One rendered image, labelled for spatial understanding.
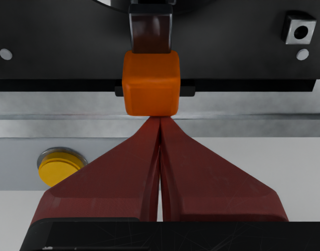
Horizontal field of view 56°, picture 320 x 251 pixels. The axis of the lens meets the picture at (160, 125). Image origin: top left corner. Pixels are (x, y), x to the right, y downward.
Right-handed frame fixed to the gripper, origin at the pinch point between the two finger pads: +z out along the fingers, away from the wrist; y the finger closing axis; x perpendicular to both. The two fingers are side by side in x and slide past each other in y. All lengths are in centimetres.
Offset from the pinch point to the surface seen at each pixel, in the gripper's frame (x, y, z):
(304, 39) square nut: -1.0, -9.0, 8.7
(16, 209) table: 30.8, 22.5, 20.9
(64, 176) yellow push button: 11.8, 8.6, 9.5
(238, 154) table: 19.3, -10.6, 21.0
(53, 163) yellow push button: 10.3, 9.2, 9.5
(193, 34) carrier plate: -1.0, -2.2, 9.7
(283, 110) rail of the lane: 5.7, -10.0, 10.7
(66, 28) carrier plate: -1.4, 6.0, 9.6
